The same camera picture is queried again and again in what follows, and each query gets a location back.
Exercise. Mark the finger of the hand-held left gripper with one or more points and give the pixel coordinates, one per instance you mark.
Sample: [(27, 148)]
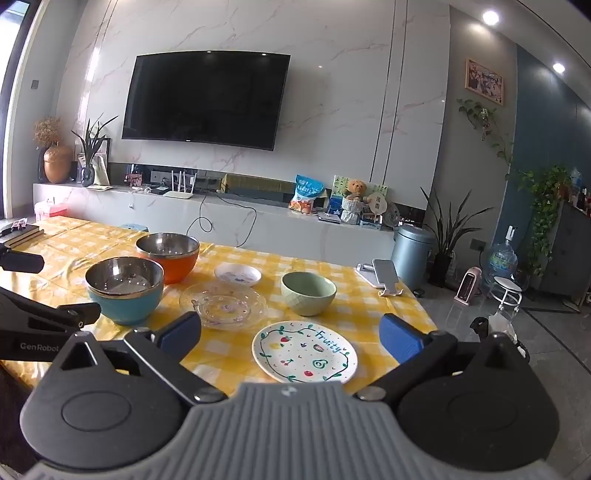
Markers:
[(78, 313), (23, 263)]

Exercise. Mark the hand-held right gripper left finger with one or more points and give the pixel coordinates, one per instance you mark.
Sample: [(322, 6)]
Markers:
[(180, 334)]

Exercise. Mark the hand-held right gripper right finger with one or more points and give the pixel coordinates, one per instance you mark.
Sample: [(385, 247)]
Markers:
[(397, 337)]

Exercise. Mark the clear glass plate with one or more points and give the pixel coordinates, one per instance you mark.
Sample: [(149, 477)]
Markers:
[(221, 307), (300, 350)]

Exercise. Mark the blue steel bowl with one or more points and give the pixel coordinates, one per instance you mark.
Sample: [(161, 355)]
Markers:
[(134, 307)]

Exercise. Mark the orange steel bowl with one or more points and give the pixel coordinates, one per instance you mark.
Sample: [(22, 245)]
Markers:
[(180, 272)]

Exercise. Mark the small white plate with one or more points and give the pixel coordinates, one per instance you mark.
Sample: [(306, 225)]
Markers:
[(238, 273)]

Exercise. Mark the green ceramic bowl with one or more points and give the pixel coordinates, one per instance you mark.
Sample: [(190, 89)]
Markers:
[(309, 300)]

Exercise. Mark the dark notebook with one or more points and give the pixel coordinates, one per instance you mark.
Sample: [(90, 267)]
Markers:
[(25, 235)]

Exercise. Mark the yellow checked tablecloth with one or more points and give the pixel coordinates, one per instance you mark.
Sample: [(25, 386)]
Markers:
[(360, 300)]

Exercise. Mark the pink storage box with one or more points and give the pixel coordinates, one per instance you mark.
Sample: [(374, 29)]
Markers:
[(51, 210)]

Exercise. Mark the smartphone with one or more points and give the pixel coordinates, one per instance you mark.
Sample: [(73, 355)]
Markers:
[(385, 274)]

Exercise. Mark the white phone stand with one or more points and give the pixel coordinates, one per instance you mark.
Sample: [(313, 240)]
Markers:
[(364, 272)]

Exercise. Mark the grey-blue trash can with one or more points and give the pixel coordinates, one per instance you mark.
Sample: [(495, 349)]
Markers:
[(411, 258)]

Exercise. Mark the potted snake plant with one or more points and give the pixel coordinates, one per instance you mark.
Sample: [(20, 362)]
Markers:
[(441, 267)]

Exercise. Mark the black bin with bag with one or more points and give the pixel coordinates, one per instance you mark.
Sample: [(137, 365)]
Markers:
[(481, 325)]

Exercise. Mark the pink space heater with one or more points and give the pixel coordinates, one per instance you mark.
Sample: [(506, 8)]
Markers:
[(468, 286)]

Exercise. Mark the light blue stool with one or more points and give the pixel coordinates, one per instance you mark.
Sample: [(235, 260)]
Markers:
[(133, 227)]

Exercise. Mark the brown round vase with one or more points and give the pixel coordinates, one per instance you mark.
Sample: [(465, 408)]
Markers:
[(57, 164)]

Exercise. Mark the white paper bag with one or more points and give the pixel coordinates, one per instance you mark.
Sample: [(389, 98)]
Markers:
[(99, 173)]

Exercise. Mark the decorative silver plate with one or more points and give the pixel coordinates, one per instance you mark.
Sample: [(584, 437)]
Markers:
[(393, 216)]

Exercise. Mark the white round stool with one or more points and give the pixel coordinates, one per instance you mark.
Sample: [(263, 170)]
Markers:
[(507, 284)]

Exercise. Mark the blue water jug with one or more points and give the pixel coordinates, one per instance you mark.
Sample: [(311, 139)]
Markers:
[(502, 261)]

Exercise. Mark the green plant in blue vase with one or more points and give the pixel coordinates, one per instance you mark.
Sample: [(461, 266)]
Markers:
[(87, 147)]

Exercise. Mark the dried flower bunch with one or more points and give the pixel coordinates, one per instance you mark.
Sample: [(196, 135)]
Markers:
[(47, 131)]

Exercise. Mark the round paper fan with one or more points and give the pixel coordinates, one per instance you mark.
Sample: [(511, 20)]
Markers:
[(374, 203)]

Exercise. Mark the white router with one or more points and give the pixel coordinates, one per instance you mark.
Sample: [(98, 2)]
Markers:
[(178, 194)]

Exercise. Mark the marble television console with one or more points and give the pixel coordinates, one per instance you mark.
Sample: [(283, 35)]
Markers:
[(286, 226)]

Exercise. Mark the brown teddy bear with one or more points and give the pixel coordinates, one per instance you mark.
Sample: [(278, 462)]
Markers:
[(356, 188)]

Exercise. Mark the blue snack bag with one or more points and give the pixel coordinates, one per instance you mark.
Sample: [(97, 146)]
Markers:
[(307, 194)]

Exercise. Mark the grey cabinet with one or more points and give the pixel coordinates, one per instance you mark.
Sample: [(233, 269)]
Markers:
[(568, 258)]

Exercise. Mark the pothos plant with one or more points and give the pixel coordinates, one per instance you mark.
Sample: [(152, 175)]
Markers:
[(547, 194)]

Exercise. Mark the hanging vine plant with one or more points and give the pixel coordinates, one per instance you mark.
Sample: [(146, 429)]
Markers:
[(482, 115)]

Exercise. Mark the window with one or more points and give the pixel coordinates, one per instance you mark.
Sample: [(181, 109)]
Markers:
[(10, 21)]

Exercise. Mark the ceiling spotlight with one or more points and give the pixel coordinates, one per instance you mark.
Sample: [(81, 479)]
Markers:
[(490, 17), (558, 67)]

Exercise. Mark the wall socket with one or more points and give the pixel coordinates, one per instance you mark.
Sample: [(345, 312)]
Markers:
[(478, 244)]

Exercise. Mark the small pink photo frame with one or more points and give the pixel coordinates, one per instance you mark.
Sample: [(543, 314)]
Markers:
[(134, 180)]

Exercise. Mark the wall-mounted television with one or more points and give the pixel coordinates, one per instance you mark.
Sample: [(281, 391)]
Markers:
[(203, 97)]

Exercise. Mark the framed wall picture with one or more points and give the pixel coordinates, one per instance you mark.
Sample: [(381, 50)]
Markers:
[(485, 82)]

